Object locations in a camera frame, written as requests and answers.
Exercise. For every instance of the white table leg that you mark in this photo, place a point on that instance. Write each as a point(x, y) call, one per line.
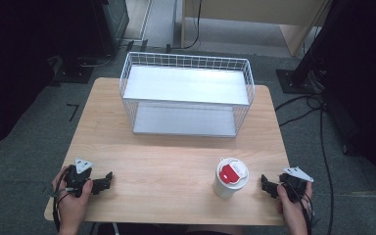
point(115, 229)

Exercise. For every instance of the light wooden cabinet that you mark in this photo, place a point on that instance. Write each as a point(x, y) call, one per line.
point(258, 13)

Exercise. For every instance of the dark cabinet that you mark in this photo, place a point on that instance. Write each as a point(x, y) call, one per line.
point(114, 23)

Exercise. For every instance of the black flat stand base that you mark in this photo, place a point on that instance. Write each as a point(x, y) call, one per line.
point(73, 73)

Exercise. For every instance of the person's right hand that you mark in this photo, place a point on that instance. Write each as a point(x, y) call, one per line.
point(293, 212)

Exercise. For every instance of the person's left hand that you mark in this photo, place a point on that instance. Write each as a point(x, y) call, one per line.
point(70, 209)

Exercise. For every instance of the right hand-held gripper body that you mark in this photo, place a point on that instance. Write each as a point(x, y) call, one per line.
point(294, 184)

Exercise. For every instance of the white cup with red lid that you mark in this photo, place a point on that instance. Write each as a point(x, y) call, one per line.
point(227, 190)

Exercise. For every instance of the dark curtain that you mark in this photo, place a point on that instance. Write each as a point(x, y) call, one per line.
point(365, 81)
point(9, 65)

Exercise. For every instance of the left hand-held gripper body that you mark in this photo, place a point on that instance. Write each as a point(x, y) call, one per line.
point(75, 178)

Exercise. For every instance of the black stand with square base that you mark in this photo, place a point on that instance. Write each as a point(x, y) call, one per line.
point(298, 81)

